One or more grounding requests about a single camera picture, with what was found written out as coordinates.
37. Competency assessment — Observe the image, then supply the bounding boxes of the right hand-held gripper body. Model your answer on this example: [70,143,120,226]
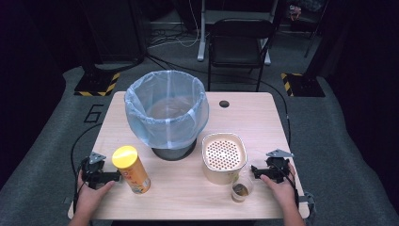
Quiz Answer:
[263,149,295,185]

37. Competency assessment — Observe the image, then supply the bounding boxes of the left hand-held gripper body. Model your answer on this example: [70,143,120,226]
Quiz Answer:
[80,152,107,190]

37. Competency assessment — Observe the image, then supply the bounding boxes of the yellow-lidded orange snack can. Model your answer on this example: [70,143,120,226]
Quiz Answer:
[111,145,152,195]

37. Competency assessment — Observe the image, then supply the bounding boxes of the brown tea dregs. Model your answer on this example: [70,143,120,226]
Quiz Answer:
[234,183,250,197]

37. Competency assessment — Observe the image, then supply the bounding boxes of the clear plastic cup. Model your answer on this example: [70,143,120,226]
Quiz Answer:
[231,169,255,203]

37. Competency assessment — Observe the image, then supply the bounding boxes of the beige strainer basin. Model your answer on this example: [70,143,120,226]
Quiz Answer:
[200,132,248,186]

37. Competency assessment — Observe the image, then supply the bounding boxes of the black trash bin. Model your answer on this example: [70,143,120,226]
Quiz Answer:
[152,137,199,162]

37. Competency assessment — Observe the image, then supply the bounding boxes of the trash bin with plastic liner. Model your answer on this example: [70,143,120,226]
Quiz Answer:
[123,69,210,151]

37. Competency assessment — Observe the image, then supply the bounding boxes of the person's left hand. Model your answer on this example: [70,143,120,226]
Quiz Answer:
[74,170,116,218]

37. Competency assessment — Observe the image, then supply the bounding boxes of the person's right hand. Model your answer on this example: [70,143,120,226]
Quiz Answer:
[259,162,298,212]

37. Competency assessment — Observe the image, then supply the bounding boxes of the grey table clamp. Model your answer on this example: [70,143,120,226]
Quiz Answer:
[298,191,317,218]

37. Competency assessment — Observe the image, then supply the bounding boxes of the hazard-striped black stand base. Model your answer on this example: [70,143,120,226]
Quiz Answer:
[73,72,121,97]
[279,73,327,98]

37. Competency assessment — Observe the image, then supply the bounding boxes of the black folding chair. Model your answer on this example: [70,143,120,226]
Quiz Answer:
[206,18,275,92]

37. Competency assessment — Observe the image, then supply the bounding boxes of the black cabinet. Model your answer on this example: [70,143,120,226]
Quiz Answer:
[79,0,149,65]

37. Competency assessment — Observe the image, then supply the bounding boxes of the right hand-held gripper cable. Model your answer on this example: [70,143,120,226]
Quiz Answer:
[272,161,300,209]

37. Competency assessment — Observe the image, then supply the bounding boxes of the hand-held gripper cable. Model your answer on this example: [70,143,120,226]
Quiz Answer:
[70,122,104,215]
[272,161,300,209]

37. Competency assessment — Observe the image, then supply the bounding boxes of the left hand-held gripper cable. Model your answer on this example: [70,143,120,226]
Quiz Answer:
[70,122,104,215]

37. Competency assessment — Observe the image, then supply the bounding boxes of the white desk frame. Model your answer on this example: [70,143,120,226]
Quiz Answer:
[196,0,280,66]

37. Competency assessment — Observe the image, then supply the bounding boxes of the white floor cable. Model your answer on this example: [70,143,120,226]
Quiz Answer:
[146,0,201,50]

